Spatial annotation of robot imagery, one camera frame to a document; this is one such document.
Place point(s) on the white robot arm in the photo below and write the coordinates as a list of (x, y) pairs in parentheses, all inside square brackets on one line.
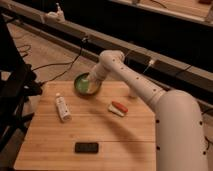
[(180, 140)]

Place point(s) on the black camera tripod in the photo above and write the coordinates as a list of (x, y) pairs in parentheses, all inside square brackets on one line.
[(17, 83)]

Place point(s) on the green ceramic bowl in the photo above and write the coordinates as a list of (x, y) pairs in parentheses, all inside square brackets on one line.
[(93, 87)]

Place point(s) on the white plastic bottle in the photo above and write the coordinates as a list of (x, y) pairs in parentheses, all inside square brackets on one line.
[(63, 110)]

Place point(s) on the white object on rail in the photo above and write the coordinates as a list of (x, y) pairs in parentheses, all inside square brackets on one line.
[(58, 15)]

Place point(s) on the black remote control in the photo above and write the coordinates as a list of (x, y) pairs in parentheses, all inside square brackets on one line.
[(86, 147)]

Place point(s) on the cream rounded gripper tip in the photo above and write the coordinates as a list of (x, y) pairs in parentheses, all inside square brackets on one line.
[(83, 85)]

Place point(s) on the long metal rail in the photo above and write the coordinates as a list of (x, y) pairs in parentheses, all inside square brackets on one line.
[(182, 48)]

